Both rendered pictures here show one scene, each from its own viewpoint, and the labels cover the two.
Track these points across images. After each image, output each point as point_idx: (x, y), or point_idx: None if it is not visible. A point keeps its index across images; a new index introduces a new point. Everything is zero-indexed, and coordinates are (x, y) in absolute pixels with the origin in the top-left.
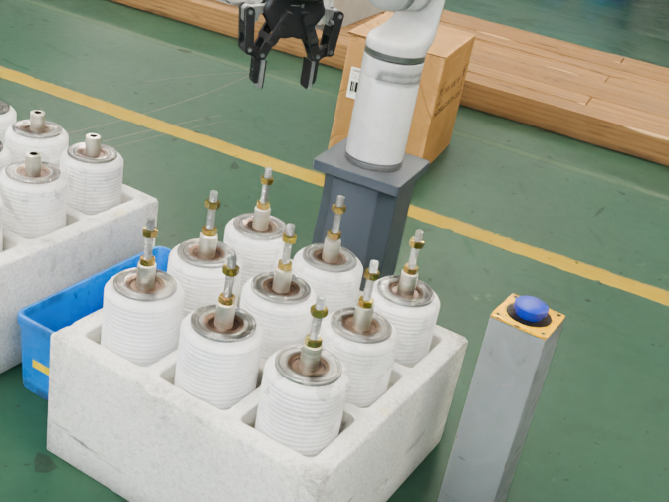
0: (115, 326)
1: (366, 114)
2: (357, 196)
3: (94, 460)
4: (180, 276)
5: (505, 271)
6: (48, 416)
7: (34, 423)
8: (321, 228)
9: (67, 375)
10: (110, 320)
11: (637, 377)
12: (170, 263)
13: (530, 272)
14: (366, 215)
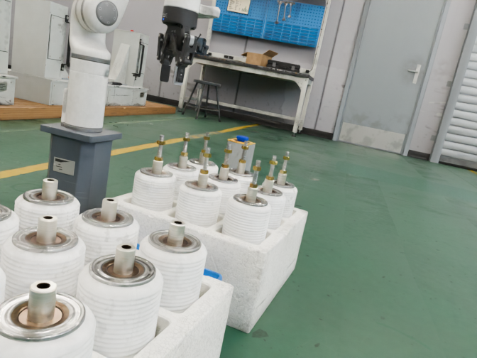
0: (267, 223)
1: (100, 99)
2: (105, 148)
3: (264, 303)
4: (218, 199)
5: (7, 189)
6: (254, 309)
7: (226, 341)
8: (87, 180)
9: (266, 268)
10: (265, 223)
11: (113, 187)
12: (212, 197)
13: (8, 184)
14: (108, 157)
